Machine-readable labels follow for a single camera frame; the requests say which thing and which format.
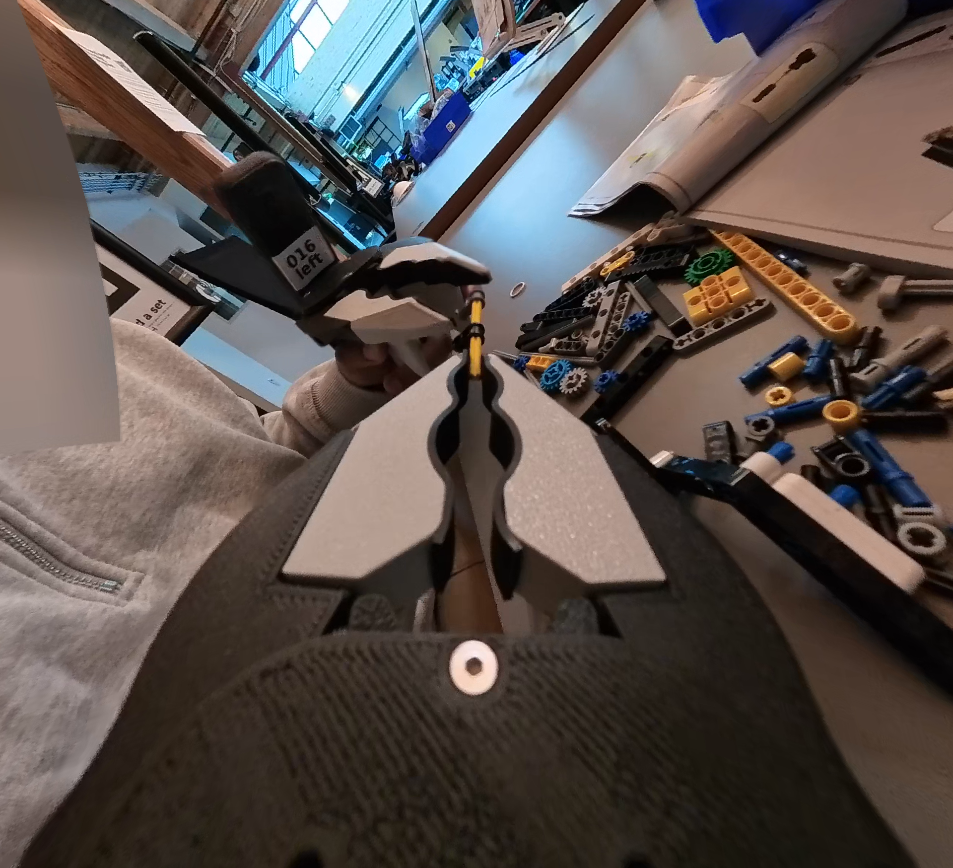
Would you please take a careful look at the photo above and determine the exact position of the heap of black lego beams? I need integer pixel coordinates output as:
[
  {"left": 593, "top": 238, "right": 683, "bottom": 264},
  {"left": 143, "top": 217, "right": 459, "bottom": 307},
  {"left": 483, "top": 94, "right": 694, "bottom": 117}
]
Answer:
[{"left": 516, "top": 242, "right": 695, "bottom": 357}]

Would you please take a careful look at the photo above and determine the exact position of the grey lego axle pin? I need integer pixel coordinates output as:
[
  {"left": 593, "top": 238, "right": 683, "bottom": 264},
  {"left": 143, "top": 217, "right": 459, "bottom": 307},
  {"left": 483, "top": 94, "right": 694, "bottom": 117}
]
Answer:
[{"left": 876, "top": 274, "right": 953, "bottom": 312}]

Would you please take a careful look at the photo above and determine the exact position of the pile of small lego pins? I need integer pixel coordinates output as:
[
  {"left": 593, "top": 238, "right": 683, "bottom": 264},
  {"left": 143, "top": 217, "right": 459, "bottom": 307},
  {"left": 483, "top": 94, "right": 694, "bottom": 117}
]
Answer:
[{"left": 700, "top": 323, "right": 953, "bottom": 586}]

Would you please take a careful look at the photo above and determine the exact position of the small white lego beam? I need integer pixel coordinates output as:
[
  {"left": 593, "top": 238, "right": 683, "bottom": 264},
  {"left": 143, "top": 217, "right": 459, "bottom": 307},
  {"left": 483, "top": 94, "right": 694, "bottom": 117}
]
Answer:
[{"left": 646, "top": 211, "right": 707, "bottom": 245}]

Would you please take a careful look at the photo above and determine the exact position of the white paper sign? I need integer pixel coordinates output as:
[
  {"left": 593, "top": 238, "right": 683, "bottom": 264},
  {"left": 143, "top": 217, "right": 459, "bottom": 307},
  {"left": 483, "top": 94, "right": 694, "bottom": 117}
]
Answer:
[{"left": 58, "top": 25, "right": 204, "bottom": 137}]

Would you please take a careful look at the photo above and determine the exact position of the open instruction booklet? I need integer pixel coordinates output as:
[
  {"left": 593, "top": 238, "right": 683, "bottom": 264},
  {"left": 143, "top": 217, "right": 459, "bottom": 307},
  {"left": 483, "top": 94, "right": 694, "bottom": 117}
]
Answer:
[{"left": 569, "top": 0, "right": 953, "bottom": 281}]

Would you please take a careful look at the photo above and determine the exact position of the thin grey lego liftarm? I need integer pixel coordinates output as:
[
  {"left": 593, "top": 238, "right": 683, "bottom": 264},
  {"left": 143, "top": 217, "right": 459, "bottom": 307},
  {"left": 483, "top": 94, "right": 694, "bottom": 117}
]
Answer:
[{"left": 672, "top": 296, "right": 772, "bottom": 353}]

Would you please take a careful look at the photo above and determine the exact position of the long yellow lego beam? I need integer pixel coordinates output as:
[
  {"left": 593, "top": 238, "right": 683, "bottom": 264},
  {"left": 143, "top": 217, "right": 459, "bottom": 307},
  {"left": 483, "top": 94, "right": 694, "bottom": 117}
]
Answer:
[{"left": 709, "top": 227, "right": 863, "bottom": 346}]

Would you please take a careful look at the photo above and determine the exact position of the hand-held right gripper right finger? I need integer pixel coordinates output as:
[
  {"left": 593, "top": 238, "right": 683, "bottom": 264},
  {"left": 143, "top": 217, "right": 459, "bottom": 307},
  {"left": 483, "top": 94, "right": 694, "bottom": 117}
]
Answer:
[{"left": 480, "top": 354, "right": 667, "bottom": 634}]

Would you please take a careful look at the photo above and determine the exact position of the black metal rack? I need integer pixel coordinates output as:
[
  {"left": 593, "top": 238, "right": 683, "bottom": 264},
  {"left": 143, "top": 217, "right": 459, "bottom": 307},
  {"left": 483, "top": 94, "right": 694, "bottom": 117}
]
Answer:
[{"left": 134, "top": 30, "right": 396, "bottom": 251}]

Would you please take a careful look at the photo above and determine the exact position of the wooden shelf board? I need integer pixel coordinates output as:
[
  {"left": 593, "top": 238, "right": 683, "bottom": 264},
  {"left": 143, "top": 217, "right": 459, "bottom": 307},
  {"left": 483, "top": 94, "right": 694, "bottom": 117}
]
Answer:
[{"left": 11, "top": 0, "right": 233, "bottom": 215}]

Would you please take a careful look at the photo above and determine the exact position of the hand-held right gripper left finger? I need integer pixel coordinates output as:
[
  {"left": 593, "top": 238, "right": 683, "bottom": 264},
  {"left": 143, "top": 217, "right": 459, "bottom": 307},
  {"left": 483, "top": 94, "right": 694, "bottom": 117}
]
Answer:
[{"left": 280, "top": 354, "right": 467, "bottom": 632}]

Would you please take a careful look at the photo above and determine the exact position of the grey sweatshirt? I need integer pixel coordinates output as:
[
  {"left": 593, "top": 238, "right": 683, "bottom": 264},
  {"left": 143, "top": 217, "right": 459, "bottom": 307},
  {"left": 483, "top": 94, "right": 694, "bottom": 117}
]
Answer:
[{"left": 0, "top": 317, "right": 351, "bottom": 868}]

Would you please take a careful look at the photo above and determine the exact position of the person's left forearm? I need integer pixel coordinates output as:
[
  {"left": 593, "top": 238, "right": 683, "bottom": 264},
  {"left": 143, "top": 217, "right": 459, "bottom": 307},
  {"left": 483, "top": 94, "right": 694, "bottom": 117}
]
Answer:
[{"left": 261, "top": 360, "right": 396, "bottom": 459}]

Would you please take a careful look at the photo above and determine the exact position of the long black lego beam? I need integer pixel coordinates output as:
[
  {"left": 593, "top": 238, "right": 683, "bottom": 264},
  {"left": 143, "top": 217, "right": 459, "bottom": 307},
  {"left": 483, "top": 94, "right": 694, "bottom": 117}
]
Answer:
[{"left": 587, "top": 334, "right": 676, "bottom": 431}]

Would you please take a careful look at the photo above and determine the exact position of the long white lego beam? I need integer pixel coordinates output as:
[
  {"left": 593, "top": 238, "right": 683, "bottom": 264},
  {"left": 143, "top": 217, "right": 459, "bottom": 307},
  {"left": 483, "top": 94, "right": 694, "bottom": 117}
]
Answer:
[{"left": 560, "top": 227, "right": 652, "bottom": 291}]

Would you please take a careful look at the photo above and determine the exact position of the green lego gear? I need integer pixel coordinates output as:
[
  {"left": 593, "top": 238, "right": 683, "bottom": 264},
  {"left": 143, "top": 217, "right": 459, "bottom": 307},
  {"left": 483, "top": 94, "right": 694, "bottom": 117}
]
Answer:
[{"left": 683, "top": 247, "right": 737, "bottom": 287}]

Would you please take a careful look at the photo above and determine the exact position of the grey lego beam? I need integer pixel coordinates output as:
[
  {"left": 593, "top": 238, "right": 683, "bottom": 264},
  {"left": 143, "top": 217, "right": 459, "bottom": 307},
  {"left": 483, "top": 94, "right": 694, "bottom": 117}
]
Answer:
[{"left": 588, "top": 283, "right": 635, "bottom": 364}]

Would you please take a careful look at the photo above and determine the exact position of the black and white sign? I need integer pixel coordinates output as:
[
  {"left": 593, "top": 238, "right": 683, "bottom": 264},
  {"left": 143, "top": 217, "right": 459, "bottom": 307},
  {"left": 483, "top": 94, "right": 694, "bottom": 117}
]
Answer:
[{"left": 91, "top": 221, "right": 218, "bottom": 349}]

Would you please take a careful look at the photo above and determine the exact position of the person's left hand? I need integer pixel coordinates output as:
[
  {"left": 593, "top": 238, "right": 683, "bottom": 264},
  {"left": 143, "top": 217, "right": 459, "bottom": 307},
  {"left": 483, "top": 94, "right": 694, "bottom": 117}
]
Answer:
[{"left": 333, "top": 344, "right": 419, "bottom": 394}]

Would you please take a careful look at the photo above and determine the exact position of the yellow lego frame brick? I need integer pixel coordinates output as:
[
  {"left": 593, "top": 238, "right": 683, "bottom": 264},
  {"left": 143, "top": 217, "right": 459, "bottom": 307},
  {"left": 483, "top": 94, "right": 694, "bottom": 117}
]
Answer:
[{"left": 682, "top": 265, "right": 774, "bottom": 327}]

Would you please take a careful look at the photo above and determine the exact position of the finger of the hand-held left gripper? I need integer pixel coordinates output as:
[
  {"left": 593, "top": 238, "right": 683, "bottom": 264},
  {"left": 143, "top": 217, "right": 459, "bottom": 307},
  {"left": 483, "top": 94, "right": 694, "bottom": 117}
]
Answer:
[
  {"left": 320, "top": 286, "right": 458, "bottom": 348},
  {"left": 368, "top": 238, "right": 494, "bottom": 289}
]

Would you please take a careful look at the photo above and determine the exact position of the black and white lego assembly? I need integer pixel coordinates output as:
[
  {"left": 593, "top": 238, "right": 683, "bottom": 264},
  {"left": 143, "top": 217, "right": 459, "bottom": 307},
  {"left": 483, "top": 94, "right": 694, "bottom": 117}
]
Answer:
[{"left": 594, "top": 417, "right": 953, "bottom": 696}]

